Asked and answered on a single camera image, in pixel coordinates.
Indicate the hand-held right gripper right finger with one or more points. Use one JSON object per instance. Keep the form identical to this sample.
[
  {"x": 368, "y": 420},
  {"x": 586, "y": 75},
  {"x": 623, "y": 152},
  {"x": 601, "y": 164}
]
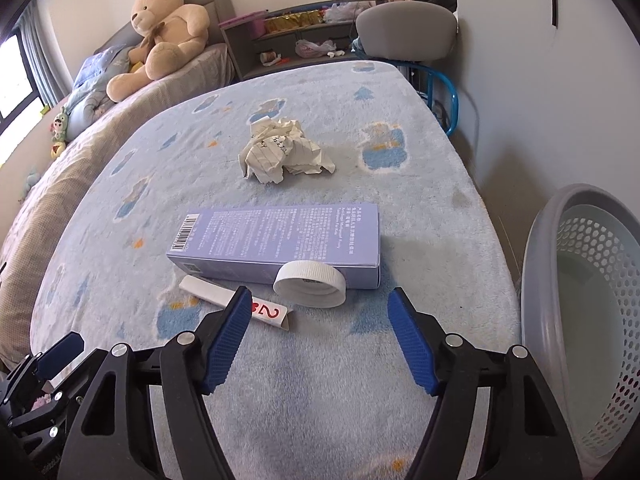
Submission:
[{"x": 412, "y": 345}]

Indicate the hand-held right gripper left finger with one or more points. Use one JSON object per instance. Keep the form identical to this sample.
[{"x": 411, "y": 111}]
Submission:
[{"x": 227, "y": 340}]

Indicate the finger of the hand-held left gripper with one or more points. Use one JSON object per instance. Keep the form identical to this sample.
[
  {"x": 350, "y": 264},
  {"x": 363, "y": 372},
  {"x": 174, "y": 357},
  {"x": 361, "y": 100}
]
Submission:
[
  {"x": 62, "y": 357},
  {"x": 80, "y": 390}
]

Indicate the white plastic cap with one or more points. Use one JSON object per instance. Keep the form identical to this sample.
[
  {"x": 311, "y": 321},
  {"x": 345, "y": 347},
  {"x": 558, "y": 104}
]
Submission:
[{"x": 310, "y": 280}]

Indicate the purple cardboard box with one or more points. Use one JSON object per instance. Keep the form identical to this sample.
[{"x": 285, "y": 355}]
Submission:
[{"x": 280, "y": 235}]

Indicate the grey perforated plastic basket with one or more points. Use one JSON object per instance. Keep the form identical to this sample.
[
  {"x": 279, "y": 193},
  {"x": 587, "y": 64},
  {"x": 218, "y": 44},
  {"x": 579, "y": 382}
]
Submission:
[{"x": 580, "y": 280}]

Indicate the white paper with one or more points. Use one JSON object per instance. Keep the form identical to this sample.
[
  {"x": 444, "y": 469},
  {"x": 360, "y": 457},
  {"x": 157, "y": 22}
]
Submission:
[{"x": 280, "y": 152}]

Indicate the bed with beige cover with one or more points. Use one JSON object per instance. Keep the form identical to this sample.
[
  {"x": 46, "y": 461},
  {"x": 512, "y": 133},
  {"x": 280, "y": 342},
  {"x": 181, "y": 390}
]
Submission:
[{"x": 55, "y": 195}]

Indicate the small blue plush toy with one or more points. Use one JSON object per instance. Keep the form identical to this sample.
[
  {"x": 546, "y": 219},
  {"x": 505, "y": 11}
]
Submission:
[{"x": 30, "y": 185}]

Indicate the light blue printed blanket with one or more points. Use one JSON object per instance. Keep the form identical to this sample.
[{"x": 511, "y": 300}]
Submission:
[{"x": 150, "y": 170}]

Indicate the small green plush doll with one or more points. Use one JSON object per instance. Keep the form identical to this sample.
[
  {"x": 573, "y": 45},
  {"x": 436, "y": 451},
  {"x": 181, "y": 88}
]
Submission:
[{"x": 60, "y": 130}]

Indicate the rolled light blue quilt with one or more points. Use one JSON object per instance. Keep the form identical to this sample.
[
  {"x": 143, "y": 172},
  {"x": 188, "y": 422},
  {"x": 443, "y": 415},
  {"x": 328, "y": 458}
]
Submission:
[{"x": 90, "y": 110}]

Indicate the window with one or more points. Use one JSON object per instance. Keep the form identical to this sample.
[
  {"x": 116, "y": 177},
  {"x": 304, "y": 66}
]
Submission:
[{"x": 15, "y": 85}]

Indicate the grey shelf unit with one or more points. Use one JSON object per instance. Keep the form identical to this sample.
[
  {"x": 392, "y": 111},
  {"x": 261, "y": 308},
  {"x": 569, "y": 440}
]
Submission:
[{"x": 240, "y": 55}]

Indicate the small printed cup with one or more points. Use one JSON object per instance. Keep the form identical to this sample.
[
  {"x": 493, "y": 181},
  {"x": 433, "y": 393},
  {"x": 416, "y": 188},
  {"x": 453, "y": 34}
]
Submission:
[{"x": 268, "y": 57}]

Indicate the small yellow toy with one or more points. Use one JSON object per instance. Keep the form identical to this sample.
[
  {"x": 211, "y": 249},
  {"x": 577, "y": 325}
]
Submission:
[{"x": 135, "y": 66}]

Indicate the blue pillow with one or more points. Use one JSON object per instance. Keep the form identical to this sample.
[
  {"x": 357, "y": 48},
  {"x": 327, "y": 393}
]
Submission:
[{"x": 102, "y": 67}]

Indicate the grey curtain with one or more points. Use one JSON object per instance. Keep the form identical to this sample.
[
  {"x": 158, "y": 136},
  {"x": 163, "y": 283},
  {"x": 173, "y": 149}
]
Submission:
[{"x": 47, "y": 55}]

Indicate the pink plastic bag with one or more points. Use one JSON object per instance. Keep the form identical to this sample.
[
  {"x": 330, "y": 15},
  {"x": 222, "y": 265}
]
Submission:
[{"x": 312, "y": 48}]

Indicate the large beige teddy bear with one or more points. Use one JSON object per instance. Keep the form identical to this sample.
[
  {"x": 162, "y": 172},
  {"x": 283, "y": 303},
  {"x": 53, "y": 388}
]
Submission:
[{"x": 165, "y": 35}]

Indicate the grey chair backrest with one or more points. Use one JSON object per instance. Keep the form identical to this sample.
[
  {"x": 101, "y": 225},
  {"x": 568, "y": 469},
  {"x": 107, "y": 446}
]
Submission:
[{"x": 405, "y": 30}]

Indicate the pink storage box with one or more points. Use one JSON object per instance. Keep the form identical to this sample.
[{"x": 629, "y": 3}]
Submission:
[{"x": 242, "y": 20}]

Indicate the gold foil packets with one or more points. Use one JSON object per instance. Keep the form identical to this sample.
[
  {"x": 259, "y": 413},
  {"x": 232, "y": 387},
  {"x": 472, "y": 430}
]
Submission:
[{"x": 292, "y": 22}]

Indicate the white plastic bag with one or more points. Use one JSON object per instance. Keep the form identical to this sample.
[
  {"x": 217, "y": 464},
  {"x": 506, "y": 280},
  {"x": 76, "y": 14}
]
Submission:
[{"x": 345, "y": 11}]

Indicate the blue metal chair frame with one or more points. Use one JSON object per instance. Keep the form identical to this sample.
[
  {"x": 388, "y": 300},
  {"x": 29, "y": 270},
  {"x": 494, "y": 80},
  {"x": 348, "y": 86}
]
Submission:
[{"x": 447, "y": 95}]

